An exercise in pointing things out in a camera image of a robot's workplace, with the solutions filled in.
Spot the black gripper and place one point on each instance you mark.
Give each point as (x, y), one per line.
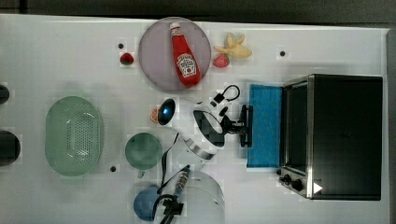
(233, 126)

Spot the blue oven door with handle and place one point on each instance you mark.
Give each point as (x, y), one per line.
(266, 121)

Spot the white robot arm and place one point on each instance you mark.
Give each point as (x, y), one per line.
(187, 195)

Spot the black and steel toaster oven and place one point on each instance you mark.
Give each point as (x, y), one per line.
(332, 137)

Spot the pink strawberry toy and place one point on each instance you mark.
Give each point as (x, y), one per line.
(221, 61)

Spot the orange slice toy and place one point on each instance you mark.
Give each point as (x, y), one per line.
(154, 115)

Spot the yellow peeled banana toy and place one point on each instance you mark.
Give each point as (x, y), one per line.
(234, 47)

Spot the red ketchup bottle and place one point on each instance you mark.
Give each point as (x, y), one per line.
(186, 65)

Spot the green mug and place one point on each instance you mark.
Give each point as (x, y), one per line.
(143, 151)

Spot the grey round plate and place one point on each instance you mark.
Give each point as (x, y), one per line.
(155, 53)

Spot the blue cup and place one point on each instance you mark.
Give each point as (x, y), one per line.
(144, 203)

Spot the small red strawberry toy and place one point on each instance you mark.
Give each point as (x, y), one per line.
(126, 58)

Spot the green perforated colander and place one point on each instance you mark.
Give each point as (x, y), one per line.
(74, 136)

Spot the large black cylinder holder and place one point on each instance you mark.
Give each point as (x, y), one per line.
(10, 148)

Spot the small black cylinder cup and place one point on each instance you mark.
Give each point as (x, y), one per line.
(4, 94)

